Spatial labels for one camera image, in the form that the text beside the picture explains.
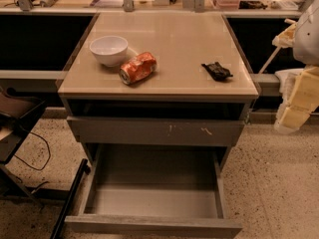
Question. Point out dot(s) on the crushed orange soda can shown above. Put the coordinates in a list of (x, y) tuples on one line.
[(138, 68)]

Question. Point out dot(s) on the white bowl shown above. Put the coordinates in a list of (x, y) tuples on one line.
[(109, 50)]

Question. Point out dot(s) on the grey drawer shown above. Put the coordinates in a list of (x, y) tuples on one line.
[(155, 190), (196, 132)]

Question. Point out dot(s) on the padded gripper body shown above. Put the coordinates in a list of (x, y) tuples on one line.
[(307, 39)]

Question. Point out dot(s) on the grey drawer cabinet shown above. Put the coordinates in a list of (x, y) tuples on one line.
[(180, 88)]

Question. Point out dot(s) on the dark chair at left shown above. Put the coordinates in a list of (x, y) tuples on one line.
[(18, 116)]

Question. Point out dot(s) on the black metal bar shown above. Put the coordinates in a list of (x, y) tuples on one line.
[(83, 168)]

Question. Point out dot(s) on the black crumpled bag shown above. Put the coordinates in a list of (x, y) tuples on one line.
[(217, 72)]

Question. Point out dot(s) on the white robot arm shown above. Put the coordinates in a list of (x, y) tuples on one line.
[(306, 39)]

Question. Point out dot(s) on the black item on shelf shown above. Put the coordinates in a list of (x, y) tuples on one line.
[(251, 4)]

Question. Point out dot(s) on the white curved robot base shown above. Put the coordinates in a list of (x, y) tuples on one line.
[(282, 78)]

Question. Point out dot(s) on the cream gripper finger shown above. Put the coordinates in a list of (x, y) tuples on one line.
[(286, 38)]

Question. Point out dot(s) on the white stick with handle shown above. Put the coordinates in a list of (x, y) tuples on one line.
[(269, 60)]

